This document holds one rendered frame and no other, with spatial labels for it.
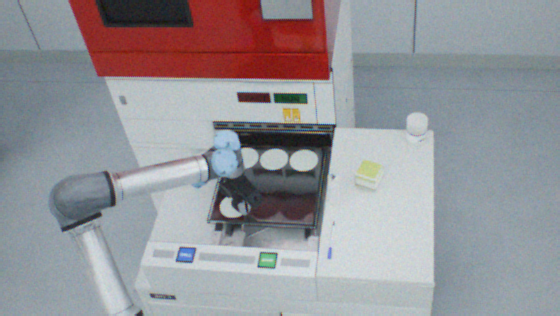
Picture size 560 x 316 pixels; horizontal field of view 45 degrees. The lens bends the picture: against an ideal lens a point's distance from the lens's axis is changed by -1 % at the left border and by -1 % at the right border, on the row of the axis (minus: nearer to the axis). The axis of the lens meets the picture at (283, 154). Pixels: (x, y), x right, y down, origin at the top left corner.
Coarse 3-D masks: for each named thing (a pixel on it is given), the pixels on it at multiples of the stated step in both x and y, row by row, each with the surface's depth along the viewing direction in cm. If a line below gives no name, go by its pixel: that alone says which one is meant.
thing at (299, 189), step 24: (264, 168) 241; (288, 168) 240; (312, 168) 239; (264, 192) 234; (288, 192) 233; (312, 192) 232; (216, 216) 229; (240, 216) 228; (264, 216) 227; (288, 216) 226; (312, 216) 225
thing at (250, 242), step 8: (224, 240) 224; (232, 240) 224; (248, 240) 223; (256, 240) 223; (264, 240) 223; (272, 240) 222; (280, 240) 222; (288, 240) 222; (272, 248) 220; (280, 248) 220; (288, 248) 219; (296, 248) 219; (304, 248) 219
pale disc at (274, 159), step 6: (270, 150) 247; (276, 150) 247; (264, 156) 245; (270, 156) 245; (276, 156) 245; (282, 156) 244; (264, 162) 243; (270, 162) 243; (276, 162) 243; (282, 162) 242; (270, 168) 241; (276, 168) 241
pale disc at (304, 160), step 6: (306, 150) 245; (294, 156) 244; (300, 156) 243; (306, 156) 243; (312, 156) 243; (294, 162) 242; (300, 162) 241; (306, 162) 241; (312, 162) 241; (300, 168) 240; (306, 168) 239
